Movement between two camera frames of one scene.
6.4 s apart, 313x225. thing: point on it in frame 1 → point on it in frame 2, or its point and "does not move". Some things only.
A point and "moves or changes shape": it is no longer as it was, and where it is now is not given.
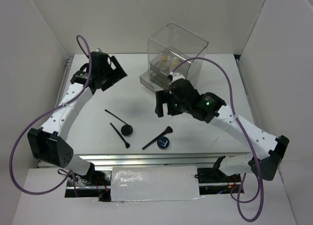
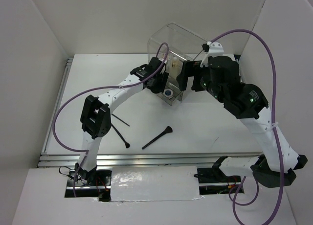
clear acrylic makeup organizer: [173, 50] does not move
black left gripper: [117, 74] → [160, 87]
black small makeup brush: [126, 144] does not move
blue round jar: [163, 143] moves or changes shape
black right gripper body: [178, 106] → [212, 88]
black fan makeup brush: [168, 129] does not move
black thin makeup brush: [115, 116] does not move
